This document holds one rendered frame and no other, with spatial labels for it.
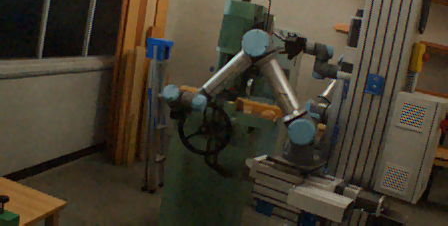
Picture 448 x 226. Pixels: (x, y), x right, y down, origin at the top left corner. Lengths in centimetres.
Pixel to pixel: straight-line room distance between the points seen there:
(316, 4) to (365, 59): 284
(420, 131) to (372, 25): 53
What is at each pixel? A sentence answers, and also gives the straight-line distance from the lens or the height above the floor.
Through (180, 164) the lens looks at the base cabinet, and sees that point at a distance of 281.
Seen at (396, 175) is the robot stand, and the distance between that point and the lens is 222.
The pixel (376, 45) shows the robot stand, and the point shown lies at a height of 141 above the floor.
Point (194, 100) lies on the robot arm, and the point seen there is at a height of 101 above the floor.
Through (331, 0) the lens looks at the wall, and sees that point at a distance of 505.
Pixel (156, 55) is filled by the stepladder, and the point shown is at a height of 104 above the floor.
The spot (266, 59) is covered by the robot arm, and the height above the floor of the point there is 125.
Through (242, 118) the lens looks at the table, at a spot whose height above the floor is 87.
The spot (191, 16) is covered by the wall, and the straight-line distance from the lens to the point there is 536.
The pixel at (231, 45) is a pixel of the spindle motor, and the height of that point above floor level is 125.
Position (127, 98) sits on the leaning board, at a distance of 414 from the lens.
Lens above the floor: 137
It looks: 9 degrees down
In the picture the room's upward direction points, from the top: 11 degrees clockwise
